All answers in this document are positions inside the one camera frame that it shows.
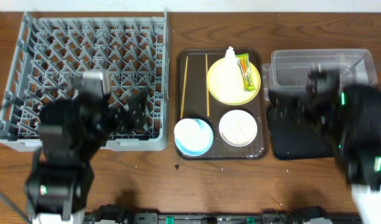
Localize green orange snack wrapper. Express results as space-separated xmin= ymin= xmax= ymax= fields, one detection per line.
xmin=236 ymin=54 xmax=256 ymax=91

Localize white shallow bowl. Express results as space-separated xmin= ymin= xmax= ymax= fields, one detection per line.
xmin=219 ymin=110 xmax=258 ymax=147

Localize white napkin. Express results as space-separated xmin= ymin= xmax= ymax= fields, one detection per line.
xmin=220 ymin=46 xmax=244 ymax=95

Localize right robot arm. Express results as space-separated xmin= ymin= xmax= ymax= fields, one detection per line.
xmin=267 ymin=67 xmax=381 ymax=223

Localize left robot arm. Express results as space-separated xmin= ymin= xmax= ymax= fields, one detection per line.
xmin=25 ymin=70 xmax=148 ymax=223

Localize black waste tray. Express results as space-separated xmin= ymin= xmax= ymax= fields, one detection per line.
xmin=266 ymin=106 xmax=333 ymax=161

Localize grey dishwasher rack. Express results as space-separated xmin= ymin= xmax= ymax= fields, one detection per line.
xmin=0 ymin=13 xmax=171 ymax=152

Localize clear plastic bin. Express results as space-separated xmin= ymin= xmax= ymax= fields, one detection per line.
xmin=261 ymin=49 xmax=378 ymax=101

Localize dark brown serving tray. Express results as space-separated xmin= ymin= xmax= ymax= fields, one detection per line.
xmin=176 ymin=49 xmax=270 ymax=161

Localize left wooden chopstick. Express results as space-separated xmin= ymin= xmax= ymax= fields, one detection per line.
xmin=180 ymin=56 xmax=189 ymax=119

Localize wooden chopstick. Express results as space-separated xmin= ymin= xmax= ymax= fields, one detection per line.
xmin=180 ymin=56 xmax=189 ymax=119
xmin=205 ymin=54 xmax=210 ymax=117

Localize light blue bowl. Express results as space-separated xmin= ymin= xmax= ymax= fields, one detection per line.
xmin=174 ymin=118 xmax=214 ymax=157

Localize right wooden chopstick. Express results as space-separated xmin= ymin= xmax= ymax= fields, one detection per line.
xmin=205 ymin=54 xmax=210 ymax=117

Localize yellow plate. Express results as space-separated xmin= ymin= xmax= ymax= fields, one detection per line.
xmin=207 ymin=58 xmax=261 ymax=106

